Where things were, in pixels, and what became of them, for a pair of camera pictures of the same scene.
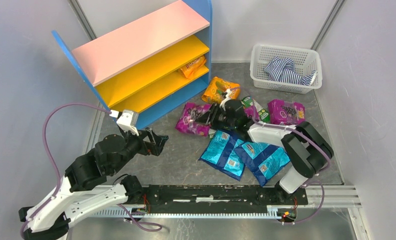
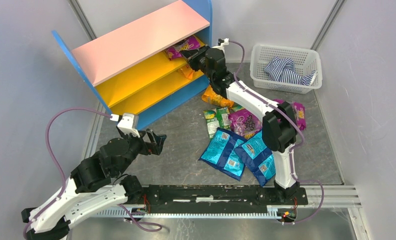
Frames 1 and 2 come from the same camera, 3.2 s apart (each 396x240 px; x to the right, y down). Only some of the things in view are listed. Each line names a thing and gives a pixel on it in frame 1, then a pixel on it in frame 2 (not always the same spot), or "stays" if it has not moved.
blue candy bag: x=221 y=154 stays
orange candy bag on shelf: x=189 y=70 stays
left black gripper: x=147 y=141 stays
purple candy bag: x=187 y=122 → x=191 y=42
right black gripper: x=213 y=117 → x=191 y=56
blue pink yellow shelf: x=150 y=65 stays
